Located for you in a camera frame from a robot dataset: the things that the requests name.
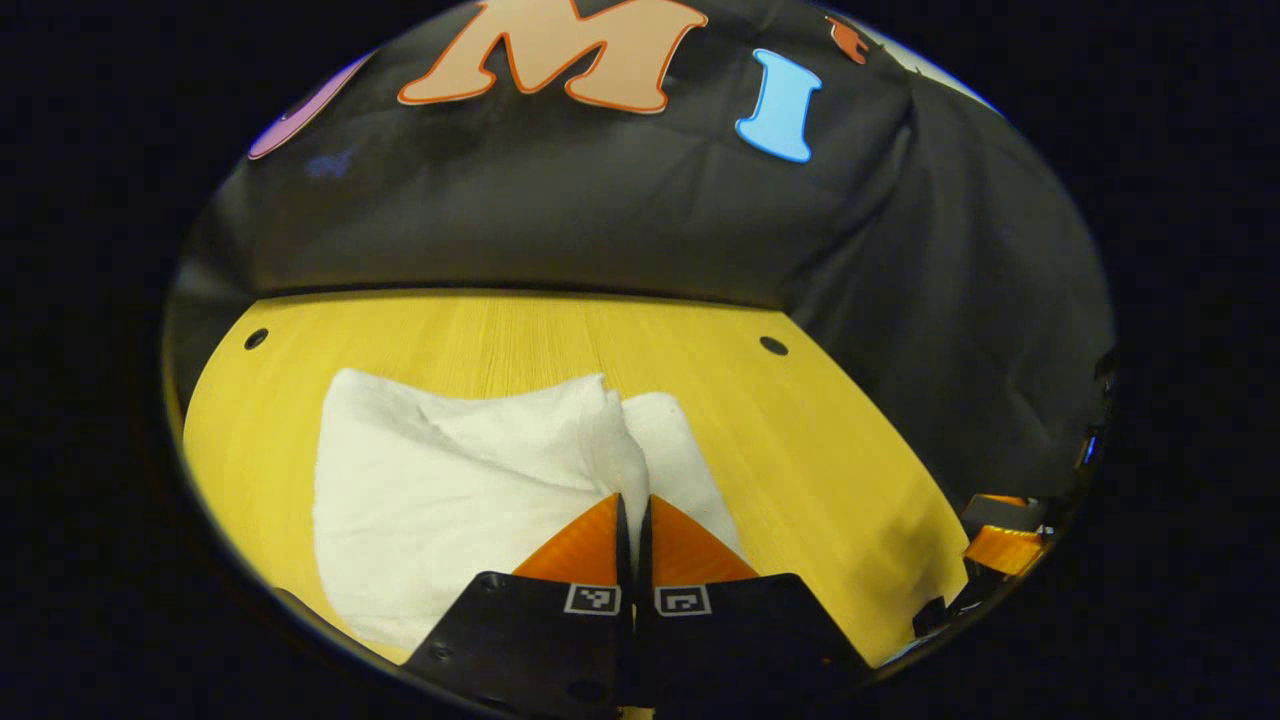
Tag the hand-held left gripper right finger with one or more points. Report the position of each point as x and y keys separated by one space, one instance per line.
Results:
x=740 y=640

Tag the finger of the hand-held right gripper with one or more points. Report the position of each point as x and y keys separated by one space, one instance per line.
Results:
x=1005 y=550
x=1000 y=505

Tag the white jeans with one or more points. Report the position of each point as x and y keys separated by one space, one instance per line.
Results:
x=450 y=480

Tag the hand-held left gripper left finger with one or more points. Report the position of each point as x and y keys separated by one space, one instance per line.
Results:
x=540 y=640

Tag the black backdrop cloth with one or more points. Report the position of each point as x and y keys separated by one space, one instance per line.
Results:
x=600 y=220

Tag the black table grommet hole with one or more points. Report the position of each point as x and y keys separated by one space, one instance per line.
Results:
x=256 y=338
x=773 y=346

